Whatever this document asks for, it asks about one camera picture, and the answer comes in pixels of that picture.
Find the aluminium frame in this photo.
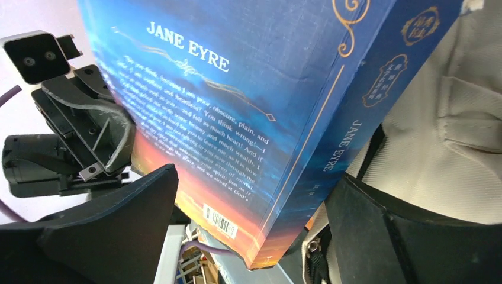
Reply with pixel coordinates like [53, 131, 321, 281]
[154, 225, 302, 284]

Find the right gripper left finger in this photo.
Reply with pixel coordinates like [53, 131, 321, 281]
[1, 164, 178, 283]

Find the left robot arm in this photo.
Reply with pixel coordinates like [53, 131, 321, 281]
[1, 64, 136, 198]

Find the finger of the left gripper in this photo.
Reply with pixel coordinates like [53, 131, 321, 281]
[41, 84, 135, 175]

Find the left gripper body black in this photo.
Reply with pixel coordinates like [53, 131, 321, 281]
[31, 64, 118, 182]

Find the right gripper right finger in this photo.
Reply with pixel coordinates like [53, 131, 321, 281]
[326, 175, 501, 283]

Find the beige canvas backpack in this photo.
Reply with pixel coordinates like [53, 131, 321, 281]
[302, 1, 501, 283]

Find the blue Jane Eyre book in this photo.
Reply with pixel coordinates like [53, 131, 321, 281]
[78, 1, 463, 270]

